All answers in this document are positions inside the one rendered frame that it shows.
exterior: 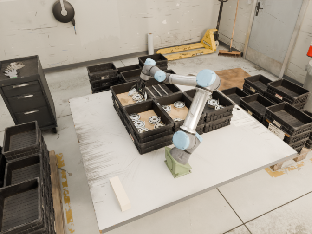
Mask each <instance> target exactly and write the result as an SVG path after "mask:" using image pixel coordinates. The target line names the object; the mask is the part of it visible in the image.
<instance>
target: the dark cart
mask: <svg viewBox="0 0 312 234"><path fill-rule="evenodd" d="M13 62H15V63H17V62H22V63H23V65H24V67H22V68H20V69H19V70H18V71H20V73H19V74H18V75H17V78H10V77H9V76H6V75H4V74H7V73H6V72H5V73H3V72H4V71H7V70H5V69H6V67H7V66H8V65H10V64H11V63H13ZM0 94H1V96H2V98H3V100H4V102H5V104H6V107H7V109H8V111H9V113H10V115H11V117H12V119H13V121H14V123H15V125H18V124H24V123H28V122H32V121H37V123H38V126H39V129H40V130H41V131H42V130H46V129H50V128H52V129H53V131H54V133H57V132H56V127H57V126H58V125H57V119H56V112H55V106H54V101H53V98H52V95H51V92H50V89H49V86H48V83H47V80H46V77H45V74H44V71H43V68H42V65H41V62H40V59H39V56H38V55H34V56H28V57H22V58H14V59H8V60H3V61H0Z"/></svg>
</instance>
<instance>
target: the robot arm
mask: <svg viewBox="0 0 312 234"><path fill-rule="evenodd" d="M155 63H156V62H155V61H154V60H152V59H149V58H148V59H146V61H145V63H144V66H143V70H142V72H141V75H140V79H138V80H137V82H138V83H137V84H136V85H134V86H132V88H131V90H130V91H129V93H128V96H129V95H132V94H133V92H135V91H136V92H139V93H141V94H143V95H144V99H145V100H146V99H147V88H146V84H147V82H148V81H149V79H150V77H151V76H152V77H153V78H155V79H156V80H157V81H159V82H164V83H165V84H176V85H185V86H192V87H195V89H196V93H195V96H194V98H193V101H192V103H191V106H190V108H189V111H188V113H187V116H186V118H185V121H184V123H183V125H182V126H180V127H179V130H178V131H177V132H176V133H175V134H174V135H173V144H174V145H175V147H173V148H172V149H171V150H170V151H169V152H170V154H171V155H172V157H173V158H174V159H175V160H176V161H178V162H179V163H181V164H183V165H185V164H187V162H188V160H189V158H190V155H191V154H192V153H193V152H194V150H195V149H196V148H197V147H198V146H199V145H200V144H201V143H202V141H203V138H202V137H201V136H200V135H199V134H198V133H197V132H196V131H195V129H196V126H197V124H198V121H199V119H200V116H201V114H202V111H203V109H204V106H205V104H206V101H207V99H208V96H209V95H211V94H212V93H213V91H215V90H217V89H218V88H219V87H220V85H221V79H220V77H219V76H218V75H217V74H215V72H214V71H212V70H210V69H204V70H202V71H200V72H199V73H198V74H197V76H187V75H178V74H169V73H166V72H164V71H162V70H160V69H159V68H157V67H156V66H155ZM136 88H137V90H136Z"/></svg>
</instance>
